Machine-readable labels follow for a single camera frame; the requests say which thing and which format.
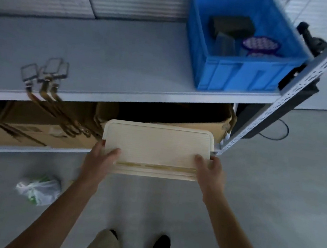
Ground person's left hand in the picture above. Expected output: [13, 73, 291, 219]
[80, 138, 123, 189]

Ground person's right hand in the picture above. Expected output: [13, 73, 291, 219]
[189, 153, 229, 203]

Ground cream plastic tray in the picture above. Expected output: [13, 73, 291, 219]
[98, 118, 217, 184]

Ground person's left forearm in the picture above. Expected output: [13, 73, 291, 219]
[3, 166, 102, 248]

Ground person's right forearm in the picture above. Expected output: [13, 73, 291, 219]
[196, 187, 289, 248]

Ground white plastic bag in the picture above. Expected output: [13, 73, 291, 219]
[14, 171, 64, 209]

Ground flat cardboard box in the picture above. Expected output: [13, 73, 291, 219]
[0, 98, 106, 160]

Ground person's right black shoe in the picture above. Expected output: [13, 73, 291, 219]
[150, 233, 172, 248]

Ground blue plastic crate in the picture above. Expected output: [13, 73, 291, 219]
[178, 0, 317, 103]

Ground clear plastic container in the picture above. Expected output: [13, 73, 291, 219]
[212, 31, 243, 59]

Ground purple perforated rack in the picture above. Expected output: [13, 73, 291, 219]
[240, 33, 283, 60]

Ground grey metal shelf rack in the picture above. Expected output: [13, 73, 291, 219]
[0, 0, 327, 196]

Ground black box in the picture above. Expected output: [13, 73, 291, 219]
[207, 12, 257, 42]

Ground black stand device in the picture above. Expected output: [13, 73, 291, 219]
[233, 15, 327, 148]

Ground black cable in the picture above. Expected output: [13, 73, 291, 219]
[257, 117, 291, 142]

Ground clear badge holder brown lanyard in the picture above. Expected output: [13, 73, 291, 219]
[13, 61, 83, 137]
[45, 60, 111, 136]
[32, 55, 100, 138]

